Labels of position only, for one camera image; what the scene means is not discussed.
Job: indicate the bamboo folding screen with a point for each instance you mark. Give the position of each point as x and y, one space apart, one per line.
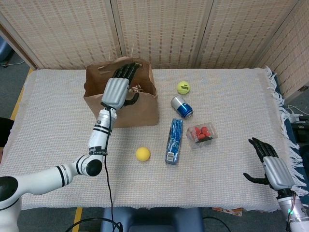
164 36

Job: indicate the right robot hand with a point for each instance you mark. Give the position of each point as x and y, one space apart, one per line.
278 174

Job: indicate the white woven tablecloth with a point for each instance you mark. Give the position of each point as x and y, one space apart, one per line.
217 174

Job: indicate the orange packet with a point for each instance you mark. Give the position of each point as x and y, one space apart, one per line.
231 212

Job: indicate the yellow foam ball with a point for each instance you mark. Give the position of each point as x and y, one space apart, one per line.
143 154

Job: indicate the blue silver drink can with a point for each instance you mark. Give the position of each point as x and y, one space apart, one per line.
182 107

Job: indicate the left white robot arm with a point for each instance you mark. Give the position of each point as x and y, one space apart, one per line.
97 136

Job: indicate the yellow tennis ball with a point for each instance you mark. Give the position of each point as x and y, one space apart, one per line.
183 87

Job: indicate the blue rectangular box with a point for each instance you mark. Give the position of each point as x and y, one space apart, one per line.
174 140

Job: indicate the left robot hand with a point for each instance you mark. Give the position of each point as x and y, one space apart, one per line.
116 93

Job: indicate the blue round object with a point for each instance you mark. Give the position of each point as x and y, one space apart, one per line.
3 50

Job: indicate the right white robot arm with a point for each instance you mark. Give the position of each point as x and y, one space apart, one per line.
298 213

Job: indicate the white power strip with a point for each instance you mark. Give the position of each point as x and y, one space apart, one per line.
294 118

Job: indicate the blue chair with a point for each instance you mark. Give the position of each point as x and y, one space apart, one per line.
149 220

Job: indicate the black box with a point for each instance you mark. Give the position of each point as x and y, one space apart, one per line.
301 130

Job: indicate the clear box with red pieces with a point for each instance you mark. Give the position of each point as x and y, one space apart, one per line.
201 135

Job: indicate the brown paper bag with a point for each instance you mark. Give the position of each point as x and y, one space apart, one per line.
140 113

